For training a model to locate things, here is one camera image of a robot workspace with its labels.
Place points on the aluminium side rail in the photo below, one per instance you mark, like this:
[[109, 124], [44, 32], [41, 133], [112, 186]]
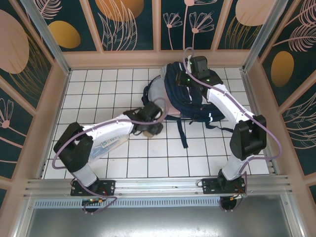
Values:
[[42, 172], [271, 170]]

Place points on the aluminium corner post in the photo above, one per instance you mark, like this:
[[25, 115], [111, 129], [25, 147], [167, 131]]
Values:
[[261, 37], [49, 42]]

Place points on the aluminium mounting rail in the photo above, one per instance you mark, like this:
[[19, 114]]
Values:
[[158, 184]]

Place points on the navy blue student backpack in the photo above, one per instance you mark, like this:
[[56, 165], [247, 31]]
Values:
[[177, 98]]

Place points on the grey metal sheet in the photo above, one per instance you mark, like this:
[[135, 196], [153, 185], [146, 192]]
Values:
[[158, 222]]

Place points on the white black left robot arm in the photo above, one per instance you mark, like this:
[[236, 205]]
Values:
[[113, 128]]

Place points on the clear plastic ruler packet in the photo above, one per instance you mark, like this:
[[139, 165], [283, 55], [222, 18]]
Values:
[[108, 148]]

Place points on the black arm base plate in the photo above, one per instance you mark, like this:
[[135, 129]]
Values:
[[209, 186], [108, 187]]

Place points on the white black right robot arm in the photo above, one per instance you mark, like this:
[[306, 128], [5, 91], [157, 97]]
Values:
[[249, 140]]

